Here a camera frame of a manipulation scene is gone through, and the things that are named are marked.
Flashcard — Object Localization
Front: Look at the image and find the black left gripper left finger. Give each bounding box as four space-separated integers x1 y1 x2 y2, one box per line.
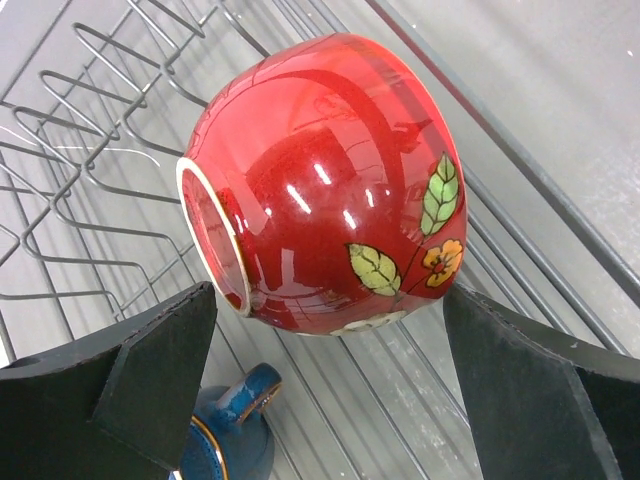
1 282 217 479

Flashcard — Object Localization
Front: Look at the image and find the red floral bowl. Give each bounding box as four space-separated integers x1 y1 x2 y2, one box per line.
176 33 468 336

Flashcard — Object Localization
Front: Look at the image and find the blue ceramic mug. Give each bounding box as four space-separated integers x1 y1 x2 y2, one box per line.
169 363 282 479

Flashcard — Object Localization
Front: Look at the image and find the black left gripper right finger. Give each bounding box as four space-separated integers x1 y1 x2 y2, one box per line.
443 283 639 479

